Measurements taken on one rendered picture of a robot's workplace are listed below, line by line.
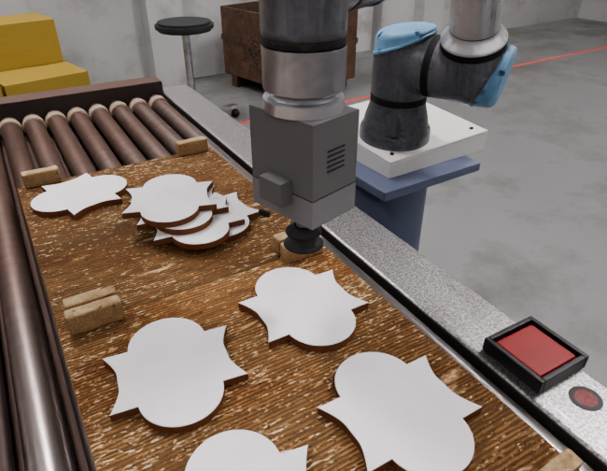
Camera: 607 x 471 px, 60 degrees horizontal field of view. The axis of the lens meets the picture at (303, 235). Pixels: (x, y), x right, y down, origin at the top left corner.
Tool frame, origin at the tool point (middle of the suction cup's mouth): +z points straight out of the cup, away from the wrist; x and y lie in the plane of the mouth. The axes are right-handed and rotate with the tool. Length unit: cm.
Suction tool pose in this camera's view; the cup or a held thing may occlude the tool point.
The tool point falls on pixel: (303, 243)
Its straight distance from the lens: 56.6
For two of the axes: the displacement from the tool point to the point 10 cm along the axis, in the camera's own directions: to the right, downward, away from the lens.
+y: 7.2, 3.7, -5.9
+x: 7.0, -3.8, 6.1
